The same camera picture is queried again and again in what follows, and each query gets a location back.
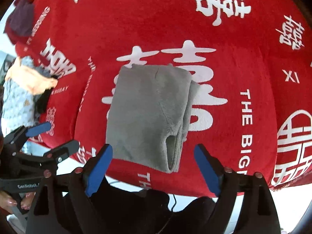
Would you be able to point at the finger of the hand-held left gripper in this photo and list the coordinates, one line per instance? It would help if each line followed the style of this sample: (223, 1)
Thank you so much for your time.
(39, 129)
(64, 150)

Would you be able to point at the dark purple cloth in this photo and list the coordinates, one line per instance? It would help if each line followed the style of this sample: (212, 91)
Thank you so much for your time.
(22, 22)

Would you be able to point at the person's black pants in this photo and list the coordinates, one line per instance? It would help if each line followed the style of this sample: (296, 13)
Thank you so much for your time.
(136, 214)

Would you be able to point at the person's left hand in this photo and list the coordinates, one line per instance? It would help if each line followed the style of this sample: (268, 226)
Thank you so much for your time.
(24, 202)

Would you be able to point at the red printed blanket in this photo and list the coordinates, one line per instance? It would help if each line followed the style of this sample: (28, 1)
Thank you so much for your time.
(231, 65)

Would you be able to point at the grey sweater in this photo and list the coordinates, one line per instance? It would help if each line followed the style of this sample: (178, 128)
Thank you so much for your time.
(146, 117)

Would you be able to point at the light blue patterned garment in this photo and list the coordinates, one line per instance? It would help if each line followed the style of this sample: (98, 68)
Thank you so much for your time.
(18, 107)

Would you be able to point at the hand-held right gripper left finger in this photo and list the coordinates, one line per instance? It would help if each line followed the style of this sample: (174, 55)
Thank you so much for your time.
(100, 169)

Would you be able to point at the orange cloth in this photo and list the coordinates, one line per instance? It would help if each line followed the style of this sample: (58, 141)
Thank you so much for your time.
(31, 79)

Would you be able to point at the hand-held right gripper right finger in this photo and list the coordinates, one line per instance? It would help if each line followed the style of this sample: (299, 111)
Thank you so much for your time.
(207, 170)

